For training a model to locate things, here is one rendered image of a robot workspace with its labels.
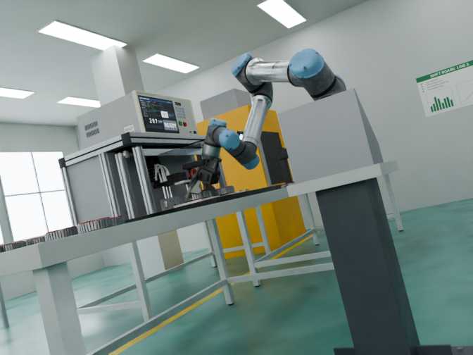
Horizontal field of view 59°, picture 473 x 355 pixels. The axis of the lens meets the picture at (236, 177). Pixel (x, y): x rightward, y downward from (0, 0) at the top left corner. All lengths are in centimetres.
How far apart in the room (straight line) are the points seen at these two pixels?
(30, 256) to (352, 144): 100
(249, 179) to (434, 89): 309
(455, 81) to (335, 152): 554
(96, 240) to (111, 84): 538
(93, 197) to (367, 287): 118
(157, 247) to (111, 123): 403
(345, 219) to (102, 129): 119
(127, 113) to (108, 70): 447
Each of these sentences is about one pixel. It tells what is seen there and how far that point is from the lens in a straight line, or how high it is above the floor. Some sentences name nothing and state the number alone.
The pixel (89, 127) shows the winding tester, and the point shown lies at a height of 124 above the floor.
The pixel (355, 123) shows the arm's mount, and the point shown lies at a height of 89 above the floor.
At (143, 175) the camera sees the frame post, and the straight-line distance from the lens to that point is 173.
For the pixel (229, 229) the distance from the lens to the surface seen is 580.
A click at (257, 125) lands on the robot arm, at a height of 104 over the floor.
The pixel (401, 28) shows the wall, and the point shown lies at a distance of 712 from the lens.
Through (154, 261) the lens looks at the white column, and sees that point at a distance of 599.
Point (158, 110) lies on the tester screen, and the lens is 201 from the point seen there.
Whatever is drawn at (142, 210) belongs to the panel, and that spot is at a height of 80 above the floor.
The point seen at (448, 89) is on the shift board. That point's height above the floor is 160.
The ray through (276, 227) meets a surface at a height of 29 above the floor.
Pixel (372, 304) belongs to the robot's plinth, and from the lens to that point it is 152.
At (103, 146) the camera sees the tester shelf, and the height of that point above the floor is 109.
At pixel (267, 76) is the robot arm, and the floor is 120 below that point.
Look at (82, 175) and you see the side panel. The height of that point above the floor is 101.
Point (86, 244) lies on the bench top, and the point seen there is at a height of 72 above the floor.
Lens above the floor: 73
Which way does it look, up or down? 3 degrees up
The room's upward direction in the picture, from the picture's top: 14 degrees counter-clockwise
